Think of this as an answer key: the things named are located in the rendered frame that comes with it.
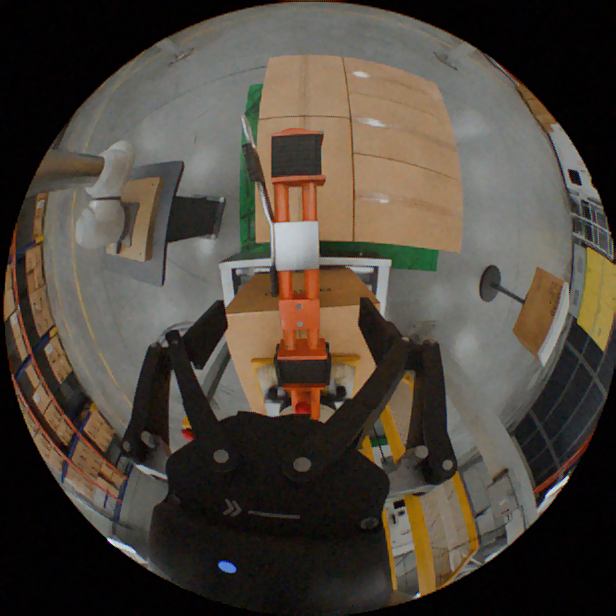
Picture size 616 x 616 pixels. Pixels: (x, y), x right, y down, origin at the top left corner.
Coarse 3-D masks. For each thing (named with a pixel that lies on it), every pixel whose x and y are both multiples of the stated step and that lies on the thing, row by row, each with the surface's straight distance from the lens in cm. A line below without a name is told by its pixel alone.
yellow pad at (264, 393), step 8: (256, 360) 55; (264, 360) 55; (272, 360) 54; (256, 368) 56; (256, 376) 58; (256, 384) 60; (264, 392) 61; (272, 392) 58; (280, 392) 60; (288, 392) 61; (264, 400) 64; (280, 400) 63; (264, 408) 68
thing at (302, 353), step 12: (276, 348) 38; (300, 348) 36; (324, 348) 36; (276, 360) 36; (288, 360) 36; (300, 360) 36; (312, 360) 36; (324, 360) 36; (276, 372) 37; (288, 372) 38; (300, 372) 38; (312, 372) 38; (324, 372) 38; (288, 384) 40; (300, 384) 40; (312, 384) 40; (324, 384) 40
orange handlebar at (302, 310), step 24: (288, 192) 31; (312, 192) 30; (288, 216) 30; (312, 216) 29; (288, 288) 31; (312, 288) 31; (288, 312) 32; (312, 312) 32; (288, 336) 34; (312, 336) 34; (312, 408) 47
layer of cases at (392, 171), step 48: (288, 96) 108; (336, 96) 109; (384, 96) 119; (432, 96) 144; (336, 144) 92; (384, 144) 99; (432, 144) 115; (336, 192) 86; (384, 192) 91; (432, 192) 104; (336, 240) 85; (384, 240) 90; (432, 240) 102
